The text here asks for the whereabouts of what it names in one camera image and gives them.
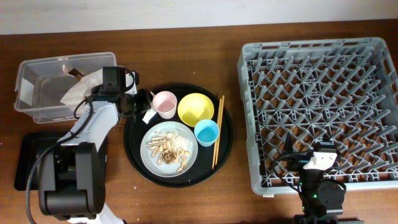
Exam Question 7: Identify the pink plastic cup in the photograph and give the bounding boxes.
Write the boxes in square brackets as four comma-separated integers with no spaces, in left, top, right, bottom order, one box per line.
[152,91,178,119]

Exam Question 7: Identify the white napkin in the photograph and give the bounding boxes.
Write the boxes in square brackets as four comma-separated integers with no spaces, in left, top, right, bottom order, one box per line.
[60,69,103,111]

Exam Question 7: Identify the gold snack wrapper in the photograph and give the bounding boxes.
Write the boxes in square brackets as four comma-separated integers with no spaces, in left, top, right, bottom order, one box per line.
[68,68,84,80]

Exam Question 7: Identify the yellow plastic bowl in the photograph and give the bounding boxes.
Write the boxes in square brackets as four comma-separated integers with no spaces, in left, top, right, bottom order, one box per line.
[177,93,215,127]

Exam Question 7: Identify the peanut shells and rice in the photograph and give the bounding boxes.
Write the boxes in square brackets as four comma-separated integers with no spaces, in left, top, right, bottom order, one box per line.
[146,131,193,173]

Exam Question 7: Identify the blue plastic cup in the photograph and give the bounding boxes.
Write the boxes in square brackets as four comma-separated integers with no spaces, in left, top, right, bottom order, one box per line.
[194,119,217,147]

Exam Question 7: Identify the grey plate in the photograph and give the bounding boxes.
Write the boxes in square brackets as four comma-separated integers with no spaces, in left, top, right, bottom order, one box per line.
[140,121,198,178]

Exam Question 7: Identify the wooden chopstick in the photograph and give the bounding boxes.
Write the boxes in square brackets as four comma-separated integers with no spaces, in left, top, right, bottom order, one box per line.
[213,95,225,167]
[211,98,222,169]

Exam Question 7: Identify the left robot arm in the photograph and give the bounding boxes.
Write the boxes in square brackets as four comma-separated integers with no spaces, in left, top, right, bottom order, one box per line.
[25,66,150,223]

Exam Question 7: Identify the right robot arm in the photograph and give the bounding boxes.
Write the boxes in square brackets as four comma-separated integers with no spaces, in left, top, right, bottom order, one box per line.
[282,133,346,224]

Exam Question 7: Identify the grey dishwasher rack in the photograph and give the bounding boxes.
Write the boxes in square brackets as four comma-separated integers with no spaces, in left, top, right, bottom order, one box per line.
[237,37,397,197]

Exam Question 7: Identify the clear plastic waste bin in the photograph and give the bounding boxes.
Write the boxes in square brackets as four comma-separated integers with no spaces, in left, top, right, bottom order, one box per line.
[14,52,116,124]

